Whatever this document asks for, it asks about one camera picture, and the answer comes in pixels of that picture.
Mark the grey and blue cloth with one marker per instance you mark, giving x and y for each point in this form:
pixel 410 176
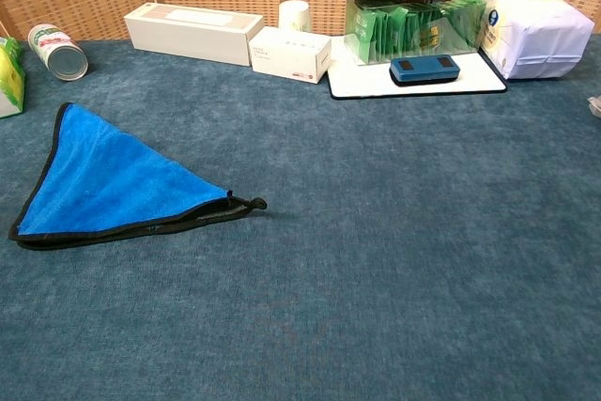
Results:
pixel 108 175

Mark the blue whiteboard eraser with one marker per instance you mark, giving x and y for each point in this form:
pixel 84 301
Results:
pixel 425 70

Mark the small white cardboard box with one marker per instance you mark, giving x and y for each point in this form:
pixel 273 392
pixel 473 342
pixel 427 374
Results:
pixel 282 56

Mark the printed tin can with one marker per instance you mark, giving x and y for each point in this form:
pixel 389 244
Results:
pixel 51 46

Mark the green yellow box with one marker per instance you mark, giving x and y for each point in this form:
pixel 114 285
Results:
pixel 9 81

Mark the white paper cup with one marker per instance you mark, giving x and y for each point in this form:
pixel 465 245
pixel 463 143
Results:
pixel 294 16

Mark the long white power strip box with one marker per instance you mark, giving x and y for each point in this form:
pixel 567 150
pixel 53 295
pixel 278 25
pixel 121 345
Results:
pixel 188 39

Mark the clear box of green sachets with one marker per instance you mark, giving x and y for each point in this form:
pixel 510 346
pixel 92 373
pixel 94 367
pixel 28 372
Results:
pixel 404 32

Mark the clear plastic bag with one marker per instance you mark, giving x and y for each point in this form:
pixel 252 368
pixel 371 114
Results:
pixel 596 107

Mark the white paper bag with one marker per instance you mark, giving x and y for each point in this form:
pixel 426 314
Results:
pixel 535 30

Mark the white whiteboard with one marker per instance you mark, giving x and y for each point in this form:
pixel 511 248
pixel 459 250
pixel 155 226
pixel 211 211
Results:
pixel 361 81

